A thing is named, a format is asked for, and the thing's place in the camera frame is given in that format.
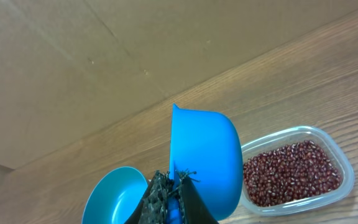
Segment red beans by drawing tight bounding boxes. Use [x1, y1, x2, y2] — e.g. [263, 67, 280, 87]
[243, 140, 342, 207]

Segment blue plastic measuring scoop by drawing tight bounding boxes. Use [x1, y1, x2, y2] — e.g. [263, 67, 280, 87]
[169, 105, 243, 221]

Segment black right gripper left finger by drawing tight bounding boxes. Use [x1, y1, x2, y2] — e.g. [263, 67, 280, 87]
[125, 170, 174, 224]

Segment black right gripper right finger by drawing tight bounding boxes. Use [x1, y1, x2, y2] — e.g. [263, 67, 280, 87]
[175, 170, 218, 224]

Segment teal metal bowl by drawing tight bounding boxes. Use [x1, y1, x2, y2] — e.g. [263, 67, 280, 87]
[81, 166, 148, 224]

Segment clear plastic container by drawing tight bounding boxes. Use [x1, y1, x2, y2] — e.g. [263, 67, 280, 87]
[240, 126, 356, 216]

